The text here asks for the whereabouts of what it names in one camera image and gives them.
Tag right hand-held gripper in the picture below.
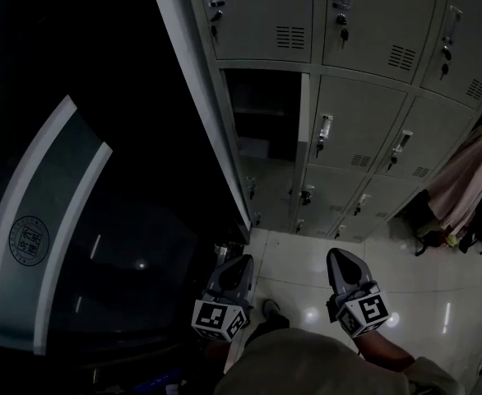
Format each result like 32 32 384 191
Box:
325 248 392 340

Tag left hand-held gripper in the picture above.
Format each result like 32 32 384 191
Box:
190 253 256 344

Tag grey locker door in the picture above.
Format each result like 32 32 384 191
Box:
293 71 312 193

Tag black bag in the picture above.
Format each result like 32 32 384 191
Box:
413 216 447 258

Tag person's dark trousers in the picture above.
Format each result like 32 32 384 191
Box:
243 313 291 347

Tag glass door with frosted band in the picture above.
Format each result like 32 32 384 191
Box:
0 0 253 395

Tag person's shoe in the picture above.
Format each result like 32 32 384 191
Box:
261 298 282 321

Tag grey metal locker cabinet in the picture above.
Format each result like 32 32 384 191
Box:
146 0 482 244

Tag person's gray shirt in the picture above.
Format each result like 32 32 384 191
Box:
212 328 466 395

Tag person's right forearm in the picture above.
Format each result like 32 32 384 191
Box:
354 330 417 373

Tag person's left forearm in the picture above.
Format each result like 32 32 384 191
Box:
202 338 236 364

